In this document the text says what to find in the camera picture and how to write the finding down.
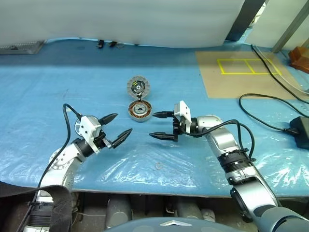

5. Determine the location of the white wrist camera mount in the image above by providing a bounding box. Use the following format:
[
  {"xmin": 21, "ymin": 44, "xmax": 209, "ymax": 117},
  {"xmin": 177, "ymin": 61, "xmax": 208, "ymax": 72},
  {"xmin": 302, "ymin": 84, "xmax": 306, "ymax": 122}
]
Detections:
[
  {"xmin": 173, "ymin": 101, "xmax": 193, "ymax": 133},
  {"xmin": 79, "ymin": 115, "xmax": 102, "ymax": 155}
]

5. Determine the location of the clear thin cable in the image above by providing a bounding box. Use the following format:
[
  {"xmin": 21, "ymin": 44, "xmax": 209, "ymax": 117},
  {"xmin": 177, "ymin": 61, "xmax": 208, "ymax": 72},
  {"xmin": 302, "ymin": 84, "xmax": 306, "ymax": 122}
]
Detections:
[{"xmin": 253, "ymin": 45, "xmax": 309, "ymax": 95}]

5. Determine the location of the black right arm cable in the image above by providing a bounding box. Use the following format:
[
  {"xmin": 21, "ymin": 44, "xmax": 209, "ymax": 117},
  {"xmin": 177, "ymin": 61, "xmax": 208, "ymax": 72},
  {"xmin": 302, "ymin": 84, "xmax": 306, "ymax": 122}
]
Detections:
[{"xmin": 184, "ymin": 119, "xmax": 256, "ymax": 164}]

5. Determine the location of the yellow tape rectangle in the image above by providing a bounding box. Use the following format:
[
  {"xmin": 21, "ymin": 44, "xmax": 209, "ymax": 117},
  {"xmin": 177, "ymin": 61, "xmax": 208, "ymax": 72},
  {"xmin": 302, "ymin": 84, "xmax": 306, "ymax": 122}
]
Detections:
[{"xmin": 216, "ymin": 58, "xmax": 283, "ymax": 75}]

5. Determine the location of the grey cylinder under table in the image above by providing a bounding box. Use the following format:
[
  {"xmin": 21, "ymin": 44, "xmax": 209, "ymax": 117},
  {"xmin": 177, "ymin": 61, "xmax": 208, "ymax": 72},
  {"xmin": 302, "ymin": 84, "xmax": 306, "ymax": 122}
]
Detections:
[
  {"xmin": 174, "ymin": 199, "xmax": 203, "ymax": 219},
  {"xmin": 105, "ymin": 195, "xmax": 133, "ymax": 229}
]

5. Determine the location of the grey metal grille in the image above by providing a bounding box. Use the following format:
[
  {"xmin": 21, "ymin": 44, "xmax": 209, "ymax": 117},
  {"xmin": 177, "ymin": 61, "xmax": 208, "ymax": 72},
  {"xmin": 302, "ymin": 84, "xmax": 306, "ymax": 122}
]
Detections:
[{"xmin": 0, "ymin": 40, "xmax": 45, "ymax": 55}]

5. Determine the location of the aluminium profile bar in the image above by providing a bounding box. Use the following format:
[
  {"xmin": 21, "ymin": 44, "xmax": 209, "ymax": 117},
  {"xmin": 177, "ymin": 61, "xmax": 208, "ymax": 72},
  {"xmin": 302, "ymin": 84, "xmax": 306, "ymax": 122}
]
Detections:
[{"xmin": 272, "ymin": 0, "xmax": 309, "ymax": 53}]

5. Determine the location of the black fabric strap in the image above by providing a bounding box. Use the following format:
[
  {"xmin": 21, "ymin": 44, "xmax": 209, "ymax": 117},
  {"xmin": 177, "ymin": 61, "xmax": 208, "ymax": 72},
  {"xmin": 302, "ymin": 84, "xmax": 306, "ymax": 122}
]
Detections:
[{"xmin": 0, "ymin": 180, "xmax": 73, "ymax": 232}]

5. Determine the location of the black adapter power cable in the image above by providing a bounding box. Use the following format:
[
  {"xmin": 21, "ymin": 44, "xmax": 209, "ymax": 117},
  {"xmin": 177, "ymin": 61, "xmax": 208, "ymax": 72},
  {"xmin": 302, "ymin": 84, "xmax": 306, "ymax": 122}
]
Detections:
[{"xmin": 239, "ymin": 93, "xmax": 299, "ymax": 134}]

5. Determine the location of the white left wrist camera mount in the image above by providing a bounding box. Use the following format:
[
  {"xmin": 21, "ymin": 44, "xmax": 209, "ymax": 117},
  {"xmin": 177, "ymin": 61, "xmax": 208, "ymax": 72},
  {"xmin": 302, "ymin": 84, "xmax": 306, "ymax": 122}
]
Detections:
[{"xmin": 79, "ymin": 115, "xmax": 102, "ymax": 155}]

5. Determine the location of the brown cardboard sheet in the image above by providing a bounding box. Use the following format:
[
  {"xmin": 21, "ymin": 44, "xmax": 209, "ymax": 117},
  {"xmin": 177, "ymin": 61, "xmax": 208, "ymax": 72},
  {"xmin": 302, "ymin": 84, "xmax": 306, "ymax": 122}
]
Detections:
[{"xmin": 195, "ymin": 50, "xmax": 309, "ymax": 100}]

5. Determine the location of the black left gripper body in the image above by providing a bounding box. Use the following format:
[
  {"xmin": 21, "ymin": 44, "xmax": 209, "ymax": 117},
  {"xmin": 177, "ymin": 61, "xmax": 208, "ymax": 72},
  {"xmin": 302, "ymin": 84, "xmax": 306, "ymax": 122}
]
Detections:
[{"xmin": 93, "ymin": 130, "xmax": 114, "ymax": 151}]

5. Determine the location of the white foam sheet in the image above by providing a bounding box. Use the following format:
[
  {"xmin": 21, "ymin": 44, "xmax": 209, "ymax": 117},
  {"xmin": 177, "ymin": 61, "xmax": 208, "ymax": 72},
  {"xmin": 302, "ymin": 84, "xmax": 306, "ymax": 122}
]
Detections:
[{"xmin": 0, "ymin": 0, "xmax": 271, "ymax": 48}]

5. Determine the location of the black power adapter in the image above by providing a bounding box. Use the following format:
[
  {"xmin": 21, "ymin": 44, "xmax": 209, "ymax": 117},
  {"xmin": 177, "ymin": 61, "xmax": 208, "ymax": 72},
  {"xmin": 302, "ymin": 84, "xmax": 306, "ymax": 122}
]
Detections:
[{"xmin": 289, "ymin": 116, "xmax": 309, "ymax": 149}]

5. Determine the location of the dark grey post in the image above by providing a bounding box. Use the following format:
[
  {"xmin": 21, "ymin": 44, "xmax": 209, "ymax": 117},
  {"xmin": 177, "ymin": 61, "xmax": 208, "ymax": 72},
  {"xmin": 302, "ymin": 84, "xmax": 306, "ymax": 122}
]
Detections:
[{"xmin": 226, "ymin": 0, "xmax": 270, "ymax": 42}]

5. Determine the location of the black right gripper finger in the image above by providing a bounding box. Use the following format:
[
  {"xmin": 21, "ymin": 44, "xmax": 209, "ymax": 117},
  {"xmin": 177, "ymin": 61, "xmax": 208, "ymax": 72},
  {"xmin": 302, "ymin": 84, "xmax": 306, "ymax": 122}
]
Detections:
[
  {"xmin": 151, "ymin": 110, "xmax": 174, "ymax": 119},
  {"xmin": 149, "ymin": 131, "xmax": 175, "ymax": 141}
]

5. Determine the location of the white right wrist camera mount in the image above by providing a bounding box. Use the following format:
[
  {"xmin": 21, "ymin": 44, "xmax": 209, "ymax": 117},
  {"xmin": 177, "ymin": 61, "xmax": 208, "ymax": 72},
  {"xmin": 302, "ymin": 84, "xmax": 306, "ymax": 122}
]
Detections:
[{"xmin": 173, "ymin": 101, "xmax": 193, "ymax": 133}]

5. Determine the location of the motor body with copper windings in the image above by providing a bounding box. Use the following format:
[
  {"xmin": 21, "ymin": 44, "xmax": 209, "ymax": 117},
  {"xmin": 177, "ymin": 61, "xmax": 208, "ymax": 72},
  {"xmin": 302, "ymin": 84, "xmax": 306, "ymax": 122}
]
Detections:
[{"xmin": 127, "ymin": 100, "xmax": 153, "ymax": 123}]

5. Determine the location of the long black cable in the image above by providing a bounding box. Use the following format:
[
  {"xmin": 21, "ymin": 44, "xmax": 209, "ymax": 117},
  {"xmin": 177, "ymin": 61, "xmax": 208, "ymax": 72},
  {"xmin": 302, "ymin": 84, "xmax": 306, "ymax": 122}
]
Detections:
[{"xmin": 251, "ymin": 43, "xmax": 309, "ymax": 105}]

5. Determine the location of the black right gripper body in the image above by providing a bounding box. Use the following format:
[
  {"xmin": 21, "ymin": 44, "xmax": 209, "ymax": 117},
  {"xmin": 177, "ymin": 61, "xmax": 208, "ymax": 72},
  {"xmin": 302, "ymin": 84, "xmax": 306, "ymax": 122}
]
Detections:
[{"xmin": 172, "ymin": 115, "xmax": 187, "ymax": 142}]

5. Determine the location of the blue plastic table cover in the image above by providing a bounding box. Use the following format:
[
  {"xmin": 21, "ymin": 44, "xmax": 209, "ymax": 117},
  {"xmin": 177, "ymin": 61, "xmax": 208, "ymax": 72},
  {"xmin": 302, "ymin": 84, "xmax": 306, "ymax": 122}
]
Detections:
[{"xmin": 0, "ymin": 37, "xmax": 309, "ymax": 198}]

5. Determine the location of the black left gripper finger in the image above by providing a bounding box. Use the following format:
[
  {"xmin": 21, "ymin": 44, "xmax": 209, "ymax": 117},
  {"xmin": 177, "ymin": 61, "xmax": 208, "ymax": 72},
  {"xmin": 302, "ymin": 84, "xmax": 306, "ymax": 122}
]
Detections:
[
  {"xmin": 98, "ymin": 113, "xmax": 119, "ymax": 126},
  {"xmin": 110, "ymin": 128, "xmax": 133, "ymax": 149}
]

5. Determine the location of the orange wooden block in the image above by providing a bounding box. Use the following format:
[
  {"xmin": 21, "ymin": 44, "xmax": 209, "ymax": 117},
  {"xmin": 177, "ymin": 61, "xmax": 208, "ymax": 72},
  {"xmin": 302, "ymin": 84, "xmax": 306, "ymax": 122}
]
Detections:
[{"xmin": 288, "ymin": 45, "xmax": 309, "ymax": 73}]

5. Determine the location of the grey robot torso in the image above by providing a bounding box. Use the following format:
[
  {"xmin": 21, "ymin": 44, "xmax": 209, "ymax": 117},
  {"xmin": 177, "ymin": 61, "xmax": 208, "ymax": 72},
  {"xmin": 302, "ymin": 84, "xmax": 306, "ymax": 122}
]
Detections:
[{"xmin": 103, "ymin": 216, "xmax": 257, "ymax": 232}]

